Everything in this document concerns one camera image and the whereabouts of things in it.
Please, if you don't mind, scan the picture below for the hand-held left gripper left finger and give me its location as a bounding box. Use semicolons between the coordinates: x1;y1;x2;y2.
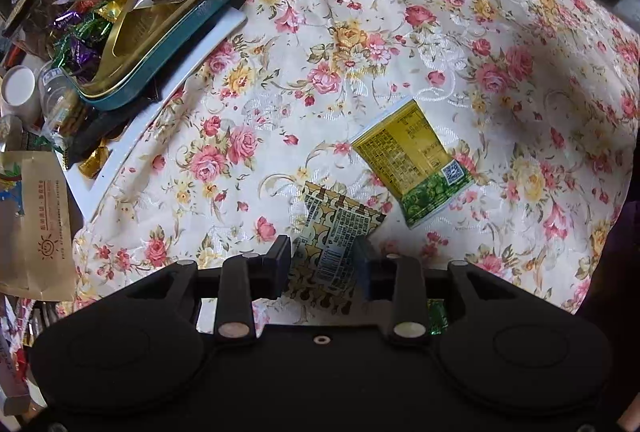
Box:
125;235;292;345

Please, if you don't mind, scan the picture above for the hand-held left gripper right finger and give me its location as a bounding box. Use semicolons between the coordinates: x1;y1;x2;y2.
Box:
352;236;518;347

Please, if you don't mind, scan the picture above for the gold patterned snack packet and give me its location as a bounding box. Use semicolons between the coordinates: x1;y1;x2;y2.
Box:
290;181;387;313

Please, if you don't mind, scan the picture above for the green foil wrapper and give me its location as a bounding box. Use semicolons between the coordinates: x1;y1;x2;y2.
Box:
425;298;451;336

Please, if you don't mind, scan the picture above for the yellow green snack packet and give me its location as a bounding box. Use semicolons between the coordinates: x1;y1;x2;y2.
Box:
350;98;475;230

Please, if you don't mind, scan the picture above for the white rectangular tray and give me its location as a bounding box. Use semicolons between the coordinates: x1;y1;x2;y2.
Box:
62;7;248;220

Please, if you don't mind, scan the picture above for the gold foil ingot chocolate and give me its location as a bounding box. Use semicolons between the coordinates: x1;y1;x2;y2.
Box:
79;144;111;179

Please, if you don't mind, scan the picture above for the dark flat snack packet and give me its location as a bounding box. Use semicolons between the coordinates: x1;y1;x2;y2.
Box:
65;109;138;163

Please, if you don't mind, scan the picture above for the floral tablecloth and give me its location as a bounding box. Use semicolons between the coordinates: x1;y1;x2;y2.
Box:
55;0;640;330

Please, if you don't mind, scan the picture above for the brown paper bag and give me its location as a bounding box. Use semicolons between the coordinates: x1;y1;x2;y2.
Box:
0;151;78;302

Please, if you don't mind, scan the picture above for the clear cookie packet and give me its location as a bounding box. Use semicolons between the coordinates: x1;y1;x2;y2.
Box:
42;92;93;139

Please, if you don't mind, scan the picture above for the gold tin box teal rim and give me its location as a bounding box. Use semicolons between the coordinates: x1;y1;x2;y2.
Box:
75;0;321;113

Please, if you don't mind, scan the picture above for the pile of red white packets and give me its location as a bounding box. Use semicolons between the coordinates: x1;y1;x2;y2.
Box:
0;297;51;415

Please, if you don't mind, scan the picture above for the clear plastic cup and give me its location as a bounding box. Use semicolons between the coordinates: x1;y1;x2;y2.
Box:
37;62;76;113

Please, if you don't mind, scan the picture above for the pile of foil-wrapped candies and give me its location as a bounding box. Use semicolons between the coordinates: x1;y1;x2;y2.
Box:
47;0;131;85

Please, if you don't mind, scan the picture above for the white paper cup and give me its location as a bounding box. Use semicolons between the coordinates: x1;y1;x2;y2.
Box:
0;64;41;123

